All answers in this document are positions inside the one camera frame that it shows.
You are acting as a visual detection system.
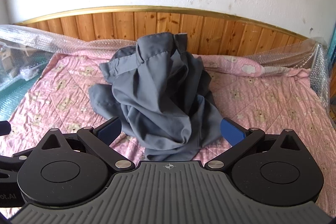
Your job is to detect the white crumpled item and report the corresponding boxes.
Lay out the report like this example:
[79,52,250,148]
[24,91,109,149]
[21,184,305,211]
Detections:
[20,67,40,81]

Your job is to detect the cardboard box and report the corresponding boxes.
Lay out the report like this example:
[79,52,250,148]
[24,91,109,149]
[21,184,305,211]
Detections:
[0,47,14,75]

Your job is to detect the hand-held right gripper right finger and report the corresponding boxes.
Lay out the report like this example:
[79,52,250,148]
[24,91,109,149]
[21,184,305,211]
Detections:
[205,118,306,170]

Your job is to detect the pink bear-print blanket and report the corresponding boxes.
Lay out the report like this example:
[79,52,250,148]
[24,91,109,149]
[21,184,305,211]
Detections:
[0,52,336,214]

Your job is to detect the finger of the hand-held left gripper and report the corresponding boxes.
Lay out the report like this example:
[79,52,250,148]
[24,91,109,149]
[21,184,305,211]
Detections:
[0,121,11,136]

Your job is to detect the grey pants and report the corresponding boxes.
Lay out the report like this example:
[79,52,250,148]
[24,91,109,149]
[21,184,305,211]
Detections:
[88,32,223,161]

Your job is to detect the wooden headboard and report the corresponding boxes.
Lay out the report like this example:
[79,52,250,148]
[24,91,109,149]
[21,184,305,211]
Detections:
[13,6,313,58]

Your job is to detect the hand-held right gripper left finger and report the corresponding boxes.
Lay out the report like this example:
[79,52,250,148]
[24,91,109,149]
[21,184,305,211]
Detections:
[34,117,132,170]

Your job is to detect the teal bed sheet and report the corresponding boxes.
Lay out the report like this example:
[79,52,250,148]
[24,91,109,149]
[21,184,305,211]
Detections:
[0,53,53,122]

